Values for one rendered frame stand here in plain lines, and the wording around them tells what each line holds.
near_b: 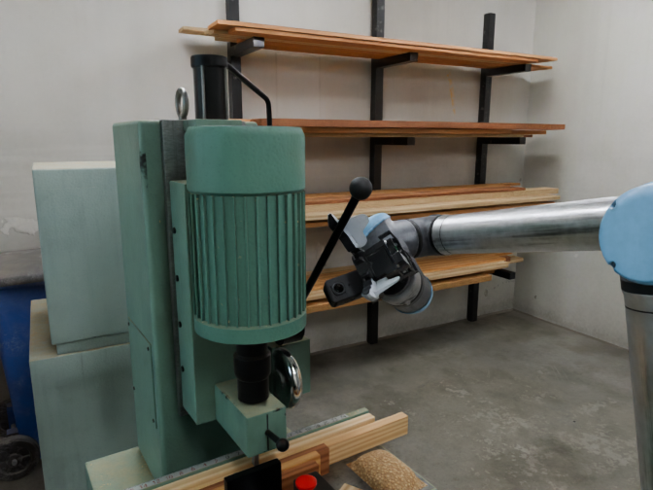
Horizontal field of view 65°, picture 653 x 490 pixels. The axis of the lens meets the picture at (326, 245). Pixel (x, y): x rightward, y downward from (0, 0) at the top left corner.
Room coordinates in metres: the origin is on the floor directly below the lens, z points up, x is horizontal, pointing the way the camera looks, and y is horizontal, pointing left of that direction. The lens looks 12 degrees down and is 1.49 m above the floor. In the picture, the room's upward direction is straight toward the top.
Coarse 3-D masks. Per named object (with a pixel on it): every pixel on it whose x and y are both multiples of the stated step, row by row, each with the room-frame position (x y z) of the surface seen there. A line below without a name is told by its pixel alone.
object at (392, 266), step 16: (384, 240) 0.88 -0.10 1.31; (352, 256) 0.87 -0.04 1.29; (368, 256) 0.85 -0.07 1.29; (384, 256) 0.84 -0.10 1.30; (400, 256) 0.83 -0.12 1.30; (368, 272) 0.83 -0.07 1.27; (384, 272) 0.83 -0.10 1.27; (400, 272) 0.84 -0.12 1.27; (416, 272) 0.91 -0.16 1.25; (400, 288) 0.91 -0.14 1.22
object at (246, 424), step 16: (224, 384) 0.83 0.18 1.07; (224, 400) 0.79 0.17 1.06; (272, 400) 0.78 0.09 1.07; (224, 416) 0.80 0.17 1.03; (240, 416) 0.74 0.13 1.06; (256, 416) 0.73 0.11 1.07; (272, 416) 0.74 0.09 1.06; (240, 432) 0.74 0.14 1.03; (256, 432) 0.73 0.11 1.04; (240, 448) 0.75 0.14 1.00; (256, 448) 0.73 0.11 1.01; (272, 448) 0.74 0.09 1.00
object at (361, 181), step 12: (360, 180) 0.76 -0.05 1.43; (360, 192) 0.76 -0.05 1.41; (348, 204) 0.79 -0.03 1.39; (348, 216) 0.80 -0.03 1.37; (336, 228) 0.82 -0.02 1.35; (336, 240) 0.83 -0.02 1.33; (324, 252) 0.85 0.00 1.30; (324, 264) 0.86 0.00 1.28; (312, 276) 0.88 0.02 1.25; (300, 336) 0.96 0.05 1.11
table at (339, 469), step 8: (376, 448) 0.90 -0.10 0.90; (384, 448) 0.90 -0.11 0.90; (352, 456) 0.88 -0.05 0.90; (360, 456) 0.88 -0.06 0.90; (336, 464) 0.85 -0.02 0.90; (344, 464) 0.85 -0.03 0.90; (328, 472) 0.83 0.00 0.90; (336, 472) 0.83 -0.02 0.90; (344, 472) 0.83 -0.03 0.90; (352, 472) 0.83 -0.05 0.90; (416, 472) 0.83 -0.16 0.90; (328, 480) 0.81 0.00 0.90; (336, 480) 0.81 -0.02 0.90; (344, 480) 0.81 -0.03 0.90; (352, 480) 0.81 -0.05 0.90; (360, 480) 0.81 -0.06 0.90; (424, 480) 0.81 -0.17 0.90; (336, 488) 0.79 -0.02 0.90; (360, 488) 0.79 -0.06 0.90; (368, 488) 0.79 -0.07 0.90; (424, 488) 0.79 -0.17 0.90; (432, 488) 0.79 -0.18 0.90
